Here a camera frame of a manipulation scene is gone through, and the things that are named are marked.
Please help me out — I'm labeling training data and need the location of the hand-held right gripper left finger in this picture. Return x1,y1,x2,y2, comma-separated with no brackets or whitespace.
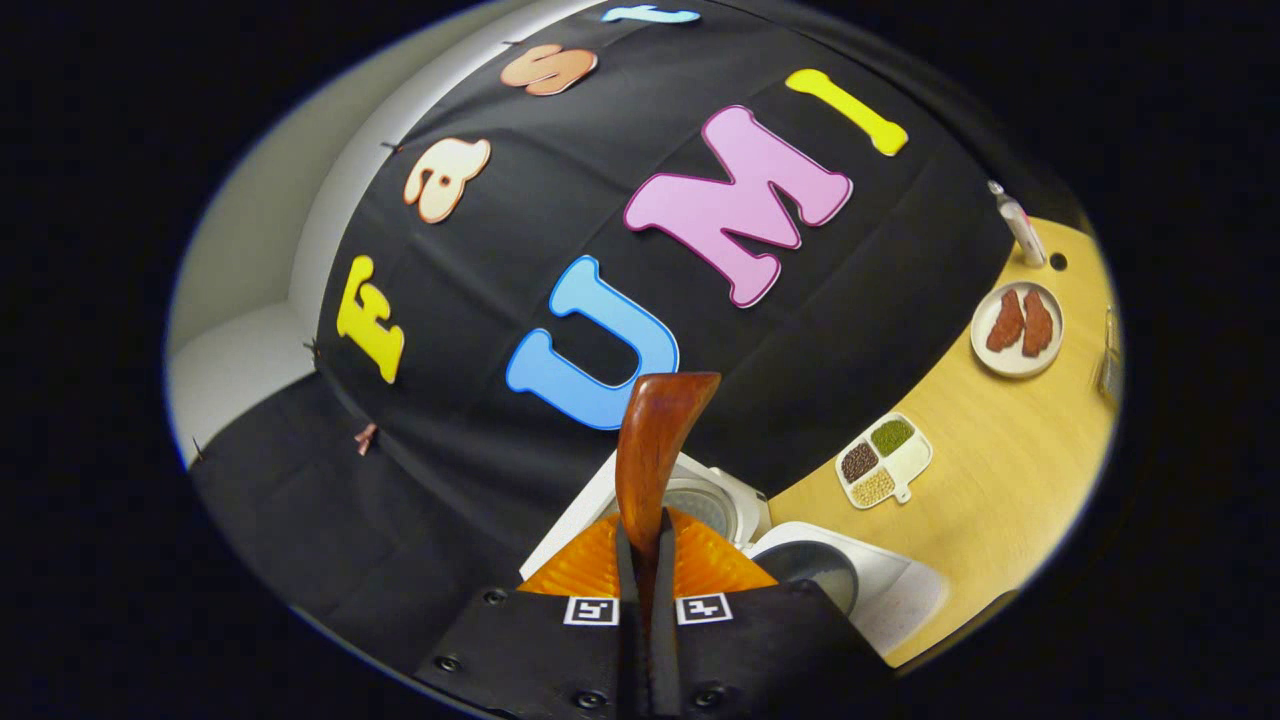
415,508,646,720

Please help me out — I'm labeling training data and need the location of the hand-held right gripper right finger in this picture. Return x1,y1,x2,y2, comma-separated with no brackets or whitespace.
645,505,896,720

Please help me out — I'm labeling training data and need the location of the brown wooden spoon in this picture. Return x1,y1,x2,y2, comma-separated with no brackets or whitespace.
614,372,723,601

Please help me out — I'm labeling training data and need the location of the white rice cooker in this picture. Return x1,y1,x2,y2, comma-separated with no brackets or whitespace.
520,450,948,658

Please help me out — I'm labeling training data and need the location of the metal wire chopstick holder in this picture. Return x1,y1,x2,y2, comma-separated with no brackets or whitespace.
1098,305,1123,403

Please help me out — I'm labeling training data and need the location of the black backdrop cloth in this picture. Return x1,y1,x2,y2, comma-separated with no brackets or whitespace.
190,0,1091,681

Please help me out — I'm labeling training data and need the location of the white divided dish of beans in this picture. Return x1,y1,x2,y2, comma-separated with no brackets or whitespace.
835,412,933,511

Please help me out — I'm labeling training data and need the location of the white round plate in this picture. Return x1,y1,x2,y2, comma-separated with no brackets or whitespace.
970,280,1064,379

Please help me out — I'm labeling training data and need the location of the red meat piece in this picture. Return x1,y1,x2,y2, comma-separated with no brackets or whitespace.
986,289,1027,353
1022,288,1055,358

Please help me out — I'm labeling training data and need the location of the clear bottle with pink label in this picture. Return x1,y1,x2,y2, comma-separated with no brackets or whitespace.
988,180,1048,268

